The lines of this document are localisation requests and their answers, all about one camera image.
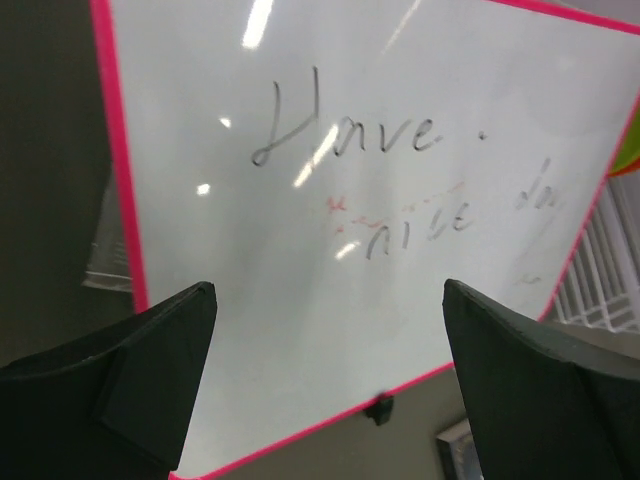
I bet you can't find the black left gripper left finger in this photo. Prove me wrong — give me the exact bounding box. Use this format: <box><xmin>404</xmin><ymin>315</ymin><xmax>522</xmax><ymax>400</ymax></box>
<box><xmin>1</xmin><ymin>282</ymin><xmax>217</xmax><ymax>479</ymax></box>

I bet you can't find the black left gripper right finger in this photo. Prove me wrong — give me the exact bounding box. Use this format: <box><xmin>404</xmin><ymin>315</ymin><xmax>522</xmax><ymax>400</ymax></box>
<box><xmin>442</xmin><ymin>279</ymin><xmax>639</xmax><ymax>479</ymax></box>

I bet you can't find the lime green plate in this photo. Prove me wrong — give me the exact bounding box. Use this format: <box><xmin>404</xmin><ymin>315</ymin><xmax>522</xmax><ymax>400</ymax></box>
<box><xmin>608</xmin><ymin>99</ymin><xmax>639</xmax><ymax>178</ymax></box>

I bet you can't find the Tale of Two Cities book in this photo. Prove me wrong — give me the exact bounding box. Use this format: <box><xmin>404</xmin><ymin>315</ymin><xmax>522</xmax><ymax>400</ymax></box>
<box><xmin>436</xmin><ymin>419</ymin><xmax>484</xmax><ymax>480</ymax></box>

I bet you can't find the black whiteboard stand foot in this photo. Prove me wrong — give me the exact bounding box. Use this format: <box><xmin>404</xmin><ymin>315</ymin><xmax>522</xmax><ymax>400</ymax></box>
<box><xmin>363</xmin><ymin>393</ymin><xmax>395</xmax><ymax>426</ymax></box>

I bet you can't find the pink framed whiteboard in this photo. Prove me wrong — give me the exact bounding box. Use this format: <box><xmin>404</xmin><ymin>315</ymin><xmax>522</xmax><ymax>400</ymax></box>
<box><xmin>89</xmin><ymin>1</ymin><xmax>639</xmax><ymax>479</ymax></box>

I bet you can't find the white wire dish rack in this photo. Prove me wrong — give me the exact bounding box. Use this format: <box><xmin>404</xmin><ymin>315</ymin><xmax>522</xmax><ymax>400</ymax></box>
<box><xmin>546</xmin><ymin>172</ymin><xmax>639</xmax><ymax>334</ymax></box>

